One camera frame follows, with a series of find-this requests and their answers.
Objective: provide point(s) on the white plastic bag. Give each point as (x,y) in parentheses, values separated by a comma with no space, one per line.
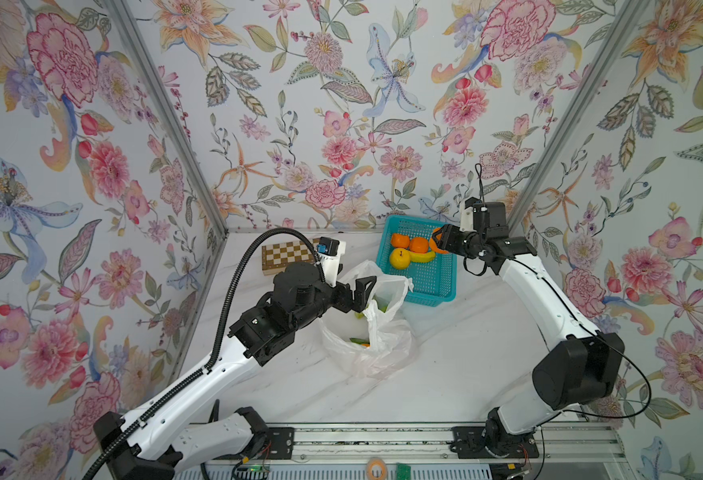
(383,323)

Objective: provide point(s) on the wooden chessboard box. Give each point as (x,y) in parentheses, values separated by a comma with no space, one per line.
(275,257)

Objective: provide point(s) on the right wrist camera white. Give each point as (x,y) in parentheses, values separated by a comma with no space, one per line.
(467,216)

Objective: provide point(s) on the yellow apple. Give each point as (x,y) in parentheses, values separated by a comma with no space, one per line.
(400,259)

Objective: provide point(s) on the orange fruit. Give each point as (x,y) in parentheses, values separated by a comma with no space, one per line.
(434,242)
(419,245)
(400,241)

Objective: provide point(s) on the dragon fruit pink green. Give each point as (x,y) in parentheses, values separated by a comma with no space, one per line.
(360,342)

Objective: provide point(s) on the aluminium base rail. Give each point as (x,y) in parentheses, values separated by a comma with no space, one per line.
(375,444)

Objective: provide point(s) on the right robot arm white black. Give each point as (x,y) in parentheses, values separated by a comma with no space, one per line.
(581,364)

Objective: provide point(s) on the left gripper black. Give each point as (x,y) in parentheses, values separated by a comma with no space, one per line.
(344,294)

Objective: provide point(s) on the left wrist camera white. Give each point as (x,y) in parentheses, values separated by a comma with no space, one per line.
(330,252)

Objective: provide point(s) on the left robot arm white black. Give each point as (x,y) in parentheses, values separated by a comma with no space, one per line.
(258,336)

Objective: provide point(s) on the green circuit board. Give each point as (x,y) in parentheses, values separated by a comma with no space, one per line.
(403,472)

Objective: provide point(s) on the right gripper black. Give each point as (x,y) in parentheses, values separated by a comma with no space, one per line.
(456,240)

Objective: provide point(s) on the tape roll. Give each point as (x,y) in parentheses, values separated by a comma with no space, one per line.
(376,470)

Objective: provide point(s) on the yellow banana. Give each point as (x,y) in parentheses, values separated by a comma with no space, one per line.
(422,257)

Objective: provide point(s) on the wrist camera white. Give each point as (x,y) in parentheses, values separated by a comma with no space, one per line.
(467,216)
(330,252)

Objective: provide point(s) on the teal plastic basket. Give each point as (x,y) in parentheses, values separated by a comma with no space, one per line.
(434,281)

